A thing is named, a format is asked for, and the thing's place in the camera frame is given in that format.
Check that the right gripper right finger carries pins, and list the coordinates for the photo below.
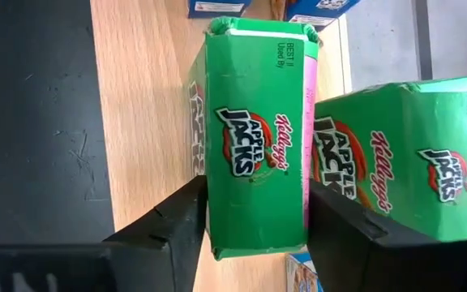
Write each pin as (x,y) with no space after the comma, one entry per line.
(359,251)

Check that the light blue Rice Krispies box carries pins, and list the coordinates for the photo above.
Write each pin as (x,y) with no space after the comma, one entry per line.
(300,273)

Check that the black table mat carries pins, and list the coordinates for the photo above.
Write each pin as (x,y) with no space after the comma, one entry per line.
(35,121)

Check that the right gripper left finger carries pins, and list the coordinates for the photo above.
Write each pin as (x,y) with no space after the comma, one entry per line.
(156,243)

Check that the blue Frosted Flakes box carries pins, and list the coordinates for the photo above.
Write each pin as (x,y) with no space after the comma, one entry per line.
(318,8)
(217,7)

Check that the green Apple Jacks box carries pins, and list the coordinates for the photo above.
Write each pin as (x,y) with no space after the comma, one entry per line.
(254,121)
(420,134)

